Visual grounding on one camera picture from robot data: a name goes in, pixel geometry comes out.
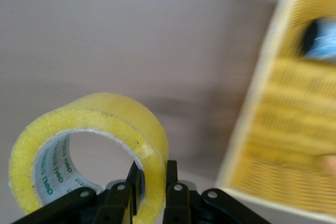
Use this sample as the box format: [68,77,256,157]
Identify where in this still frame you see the yellowish clear packing tape roll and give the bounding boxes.
[7,92,169,216]

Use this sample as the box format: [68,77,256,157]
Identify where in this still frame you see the blue label jar black lid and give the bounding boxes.
[300,19,336,59]

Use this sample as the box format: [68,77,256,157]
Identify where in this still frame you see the yellow woven rectangular basket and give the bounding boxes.
[214,0,336,222]

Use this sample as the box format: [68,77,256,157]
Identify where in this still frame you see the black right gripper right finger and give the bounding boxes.
[162,159,266,224]

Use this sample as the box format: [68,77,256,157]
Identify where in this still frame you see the striped toy croissant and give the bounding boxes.
[320,155,336,175]

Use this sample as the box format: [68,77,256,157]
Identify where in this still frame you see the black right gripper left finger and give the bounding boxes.
[15,161,145,224]

